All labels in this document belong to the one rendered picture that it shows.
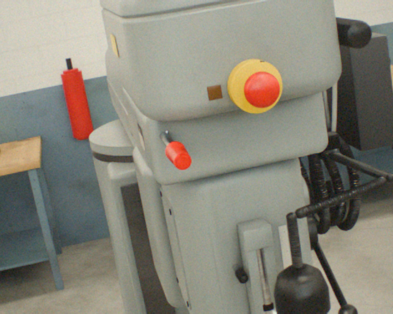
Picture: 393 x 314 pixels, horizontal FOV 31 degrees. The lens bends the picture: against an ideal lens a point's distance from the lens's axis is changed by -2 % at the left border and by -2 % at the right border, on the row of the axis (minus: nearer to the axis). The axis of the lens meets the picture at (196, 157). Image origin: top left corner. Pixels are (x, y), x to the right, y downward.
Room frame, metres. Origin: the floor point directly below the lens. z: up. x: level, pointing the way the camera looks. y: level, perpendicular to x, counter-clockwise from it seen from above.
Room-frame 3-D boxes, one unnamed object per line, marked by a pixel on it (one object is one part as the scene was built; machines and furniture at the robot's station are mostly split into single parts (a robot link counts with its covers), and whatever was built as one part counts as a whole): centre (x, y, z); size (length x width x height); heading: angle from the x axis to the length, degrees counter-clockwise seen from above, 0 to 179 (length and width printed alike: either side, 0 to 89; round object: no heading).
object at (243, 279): (0.93, -0.03, 1.49); 0.06 x 0.01 x 0.01; 9
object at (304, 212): (0.90, -0.19, 1.58); 0.17 x 0.01 x 0.01; 117
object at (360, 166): (1.01, -0.23, 1.58); 0.17 x 0.01 x 0.01; 17
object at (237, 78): (0.81, -0.08, 1.76); 0.06 x 0.02 x 0.06; 99
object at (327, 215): (1.33, -0.20, 1.45); 0.18 x 0.16 x 0.21; 9
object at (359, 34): (1.09, -0.18, 1.79); 0.45 x 0.04 x 0.04; 9
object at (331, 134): (1.08, -0.18, 1.60); 0.08 x 0.02 x 0.04; 99
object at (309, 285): (0.85, -0.10, 1.48); 0.07 x 0.07 x 0.06
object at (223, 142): (1.08, -0.04, 1.68); 0.34 x 0.24 x 0.10; 9
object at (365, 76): (1.39, -0.33, 1.62); 0.20 x 0.09 x 0.21; 9
